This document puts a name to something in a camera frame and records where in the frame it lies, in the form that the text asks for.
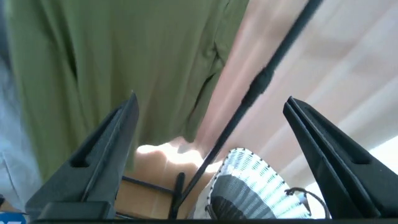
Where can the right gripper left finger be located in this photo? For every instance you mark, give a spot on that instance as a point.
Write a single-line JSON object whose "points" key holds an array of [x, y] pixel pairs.
{"points": [[93, 168]]}

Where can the white laundry basket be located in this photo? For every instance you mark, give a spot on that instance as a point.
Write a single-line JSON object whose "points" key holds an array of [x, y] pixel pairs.
{"points": [[248, 186]]}

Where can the pale grey shorts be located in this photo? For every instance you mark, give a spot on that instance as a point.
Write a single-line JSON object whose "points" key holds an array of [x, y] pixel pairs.
{"points": [[12, 155]]}

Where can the green garment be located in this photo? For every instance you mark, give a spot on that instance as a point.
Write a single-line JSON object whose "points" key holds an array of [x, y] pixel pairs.
{"points": [[124, 62]]}

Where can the black clothes rack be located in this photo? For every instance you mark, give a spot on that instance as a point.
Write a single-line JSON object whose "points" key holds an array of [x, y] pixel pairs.
{"points": [[258, 84]]}

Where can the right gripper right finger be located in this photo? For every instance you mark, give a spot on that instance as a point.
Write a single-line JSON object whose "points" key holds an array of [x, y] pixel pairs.
{"points": [[342, 168]]}

